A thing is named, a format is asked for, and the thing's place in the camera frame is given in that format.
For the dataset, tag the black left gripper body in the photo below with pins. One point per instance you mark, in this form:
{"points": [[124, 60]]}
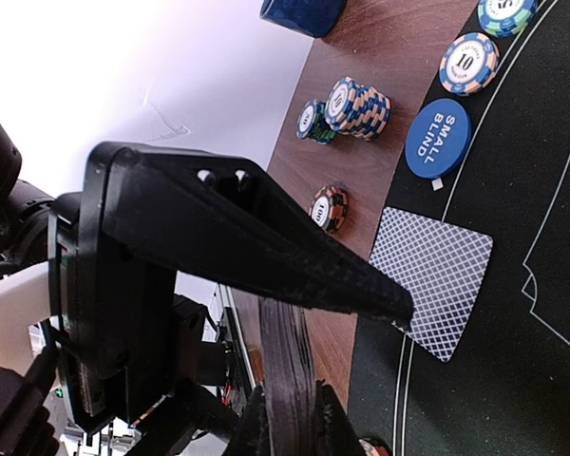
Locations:
{"points": [[130, 340]]}

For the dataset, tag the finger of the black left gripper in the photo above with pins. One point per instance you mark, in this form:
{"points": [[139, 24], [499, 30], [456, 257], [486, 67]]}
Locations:
{"points": [[224, 219]]}

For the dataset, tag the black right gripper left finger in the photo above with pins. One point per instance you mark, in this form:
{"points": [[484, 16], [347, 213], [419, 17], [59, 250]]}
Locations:
{"points": [[252, 436]]}

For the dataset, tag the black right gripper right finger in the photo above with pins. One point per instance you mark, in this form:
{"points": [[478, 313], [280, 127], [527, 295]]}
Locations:
{"points": [[333, 432]]}

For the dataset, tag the blue-backed playing card deck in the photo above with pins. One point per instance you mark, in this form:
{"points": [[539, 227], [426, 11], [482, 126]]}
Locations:
{"points": [[289, 377]]}

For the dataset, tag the blue round blind button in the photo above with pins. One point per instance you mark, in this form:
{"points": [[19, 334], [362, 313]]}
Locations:
{"points": [[438, 139]]}

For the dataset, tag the single blue-white poker chip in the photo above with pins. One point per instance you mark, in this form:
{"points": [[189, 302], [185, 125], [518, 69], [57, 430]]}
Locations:
{"points": [[469, 64]]}

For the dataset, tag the green-white single poker chip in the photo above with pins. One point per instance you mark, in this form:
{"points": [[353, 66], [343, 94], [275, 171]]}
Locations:
{"points": [[505, 18]]}

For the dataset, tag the red poker chip stack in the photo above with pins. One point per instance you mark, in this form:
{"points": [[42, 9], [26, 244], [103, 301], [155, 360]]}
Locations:
{"points": [[329, 209]]}

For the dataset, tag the green 50 poker chip stack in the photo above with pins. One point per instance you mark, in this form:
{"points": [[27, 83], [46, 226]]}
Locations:
{"points": [[311, 123]]}

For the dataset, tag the black round poker mat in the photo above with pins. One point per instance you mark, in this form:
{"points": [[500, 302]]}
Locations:
{"points": [[506, 389]]}

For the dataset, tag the dark blue ceramic mug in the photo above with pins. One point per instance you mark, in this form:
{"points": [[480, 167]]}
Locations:
{"points": [[314, 18]]}

